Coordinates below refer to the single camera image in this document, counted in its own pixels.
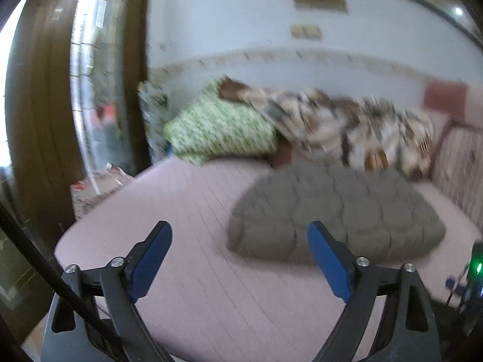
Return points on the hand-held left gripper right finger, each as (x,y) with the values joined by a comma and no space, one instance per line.
(328,267)

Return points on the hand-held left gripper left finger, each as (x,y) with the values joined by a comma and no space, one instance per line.
(151,260)

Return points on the brown pillow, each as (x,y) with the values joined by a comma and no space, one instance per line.
(283,156)

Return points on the brown wooden door frame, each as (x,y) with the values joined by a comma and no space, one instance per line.
(137,45)

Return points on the green patterned pillow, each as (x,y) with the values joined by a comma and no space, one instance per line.
(219,128)

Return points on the pink bolster cushion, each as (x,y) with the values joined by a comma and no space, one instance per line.
(445,100)

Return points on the grey padded hooded jacket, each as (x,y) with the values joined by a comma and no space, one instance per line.
(339,211)

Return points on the striped patterned sofa cushion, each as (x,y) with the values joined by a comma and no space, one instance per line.
(460,169)

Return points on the glass door pane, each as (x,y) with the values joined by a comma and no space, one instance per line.
(102,83)

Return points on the wall switch plate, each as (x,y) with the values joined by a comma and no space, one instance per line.
(306,32)

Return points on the floral leaf print blanket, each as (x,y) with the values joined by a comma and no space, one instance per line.
(320,120)

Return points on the pink quilted bed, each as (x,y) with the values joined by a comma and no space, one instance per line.
(188,215)

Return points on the brown wooden door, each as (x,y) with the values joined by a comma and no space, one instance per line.
(41,120)

